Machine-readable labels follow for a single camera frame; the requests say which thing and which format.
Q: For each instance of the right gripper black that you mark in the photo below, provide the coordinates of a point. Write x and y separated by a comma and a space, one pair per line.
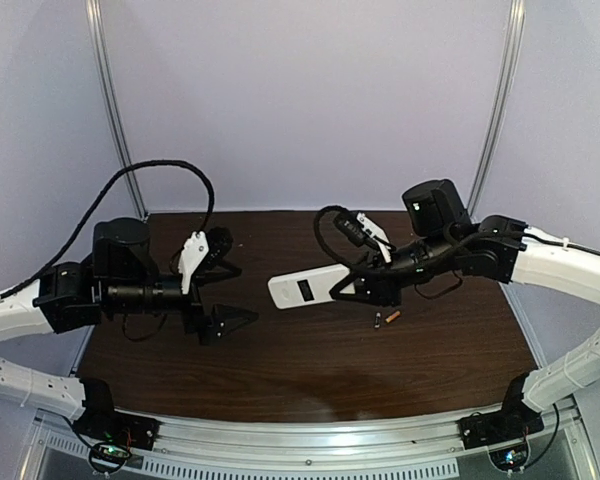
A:
375, 280

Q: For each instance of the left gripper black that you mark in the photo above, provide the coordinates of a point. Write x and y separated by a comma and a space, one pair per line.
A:
196, 302

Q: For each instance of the orange AAA battery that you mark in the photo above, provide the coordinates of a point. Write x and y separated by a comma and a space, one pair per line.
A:
392, 317

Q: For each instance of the white remote control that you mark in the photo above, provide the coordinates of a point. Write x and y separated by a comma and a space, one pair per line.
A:
307, 287

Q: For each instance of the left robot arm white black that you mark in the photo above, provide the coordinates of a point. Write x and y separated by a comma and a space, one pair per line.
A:
118, 278

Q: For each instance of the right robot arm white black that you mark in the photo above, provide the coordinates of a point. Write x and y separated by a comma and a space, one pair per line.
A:
498, 248

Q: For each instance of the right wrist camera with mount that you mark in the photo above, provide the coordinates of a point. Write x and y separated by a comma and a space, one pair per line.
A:
360, 230

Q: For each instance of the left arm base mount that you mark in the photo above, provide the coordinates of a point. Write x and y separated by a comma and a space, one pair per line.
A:
110, 435

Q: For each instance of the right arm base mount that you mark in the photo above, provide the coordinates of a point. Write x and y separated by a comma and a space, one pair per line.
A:
513, 422

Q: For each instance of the curved aluminium front rail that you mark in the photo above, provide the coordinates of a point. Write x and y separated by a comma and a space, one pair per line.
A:
421, 447

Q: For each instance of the left aluminium frame post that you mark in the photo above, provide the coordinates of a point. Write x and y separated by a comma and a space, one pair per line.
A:
94, 17

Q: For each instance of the aluminium frame post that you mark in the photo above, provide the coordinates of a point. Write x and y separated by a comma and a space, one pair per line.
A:
94, 17
509, 62

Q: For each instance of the right aluminium frame post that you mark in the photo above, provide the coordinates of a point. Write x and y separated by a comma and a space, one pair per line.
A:
509, 62

